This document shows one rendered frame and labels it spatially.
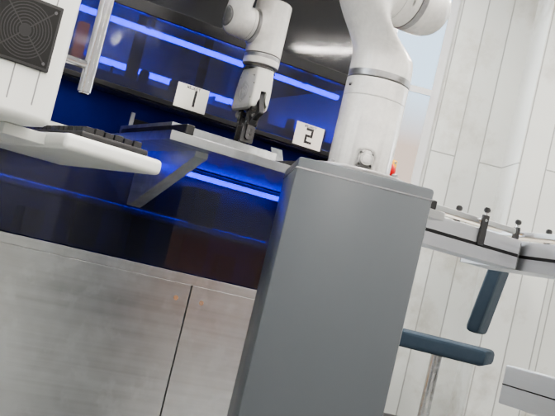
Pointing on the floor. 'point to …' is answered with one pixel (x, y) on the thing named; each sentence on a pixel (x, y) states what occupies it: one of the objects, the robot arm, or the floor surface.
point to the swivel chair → (446, 347)
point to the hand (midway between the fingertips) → (244, 134)
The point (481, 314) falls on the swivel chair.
